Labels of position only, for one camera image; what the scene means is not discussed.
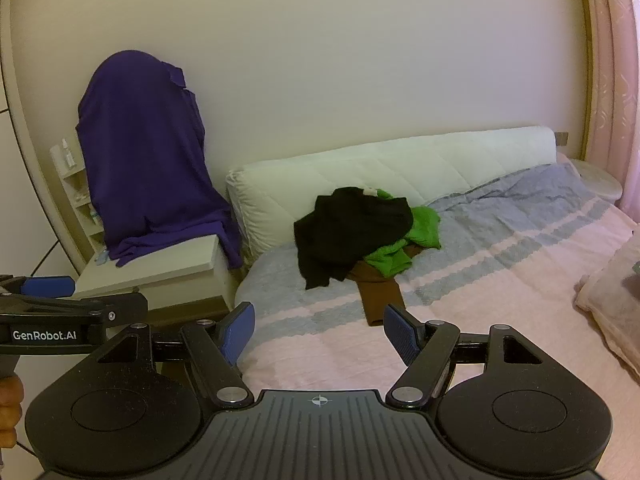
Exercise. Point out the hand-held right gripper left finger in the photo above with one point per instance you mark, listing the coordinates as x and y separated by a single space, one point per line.
239 332

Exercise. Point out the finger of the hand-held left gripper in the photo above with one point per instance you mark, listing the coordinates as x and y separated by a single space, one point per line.
125 307
47 286

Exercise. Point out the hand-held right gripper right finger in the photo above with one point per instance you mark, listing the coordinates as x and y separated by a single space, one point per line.
400 337

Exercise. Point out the black garment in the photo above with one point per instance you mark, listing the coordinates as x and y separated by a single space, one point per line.
350 230

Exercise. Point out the person's left hand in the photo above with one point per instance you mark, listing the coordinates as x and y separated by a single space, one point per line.
10 410

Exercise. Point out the brown garment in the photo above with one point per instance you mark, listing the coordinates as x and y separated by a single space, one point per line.
380 295

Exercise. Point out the white nightstand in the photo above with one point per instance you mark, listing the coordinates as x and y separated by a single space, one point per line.
165 270

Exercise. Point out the light blue cloth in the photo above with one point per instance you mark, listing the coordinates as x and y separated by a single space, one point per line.
101 257

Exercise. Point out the white shelf unit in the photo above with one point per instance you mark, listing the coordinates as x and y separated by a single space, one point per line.
75 185

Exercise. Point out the green garment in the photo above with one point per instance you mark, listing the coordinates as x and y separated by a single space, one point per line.
425 225

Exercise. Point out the pink grey striped blanket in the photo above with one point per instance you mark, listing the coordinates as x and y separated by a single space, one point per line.
500 270

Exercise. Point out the small white bottle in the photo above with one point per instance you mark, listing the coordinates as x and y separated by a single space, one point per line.
68 157

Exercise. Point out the purple cloth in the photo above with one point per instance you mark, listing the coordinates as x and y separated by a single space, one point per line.
145 160

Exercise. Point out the white quilted headboard cushion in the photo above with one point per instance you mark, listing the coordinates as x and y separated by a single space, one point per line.
400 165

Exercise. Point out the pinkish beige folded blanket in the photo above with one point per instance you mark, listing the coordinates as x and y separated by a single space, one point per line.
615 305

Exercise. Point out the green ribbed cloth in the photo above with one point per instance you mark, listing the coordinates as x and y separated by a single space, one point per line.
636 266

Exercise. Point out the round white side table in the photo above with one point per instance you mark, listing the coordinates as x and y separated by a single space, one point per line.
597 180

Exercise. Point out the pink patterned curtain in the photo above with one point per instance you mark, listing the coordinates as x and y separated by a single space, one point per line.
629 110

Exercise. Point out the grey wall socket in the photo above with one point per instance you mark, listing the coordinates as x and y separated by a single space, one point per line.
562 138

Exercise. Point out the pink moulded frame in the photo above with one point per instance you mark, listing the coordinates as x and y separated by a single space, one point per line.
597 60

